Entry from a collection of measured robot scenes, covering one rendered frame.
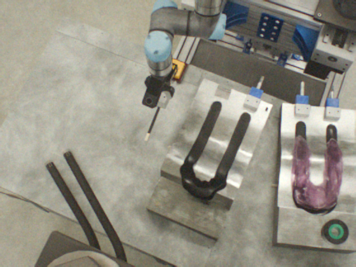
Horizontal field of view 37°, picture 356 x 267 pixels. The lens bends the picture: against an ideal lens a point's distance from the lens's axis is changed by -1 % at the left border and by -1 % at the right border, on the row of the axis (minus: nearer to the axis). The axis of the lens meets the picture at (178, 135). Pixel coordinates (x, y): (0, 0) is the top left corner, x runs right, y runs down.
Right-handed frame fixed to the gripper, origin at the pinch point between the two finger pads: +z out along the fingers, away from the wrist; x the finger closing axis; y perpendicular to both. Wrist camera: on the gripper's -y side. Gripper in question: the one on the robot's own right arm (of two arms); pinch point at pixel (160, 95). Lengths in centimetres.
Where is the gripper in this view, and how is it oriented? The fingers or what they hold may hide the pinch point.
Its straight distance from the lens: 180.0
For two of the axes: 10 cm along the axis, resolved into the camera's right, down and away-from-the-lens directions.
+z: 0.2, 3.0, 9.5
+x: -9.2, -3.7, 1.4
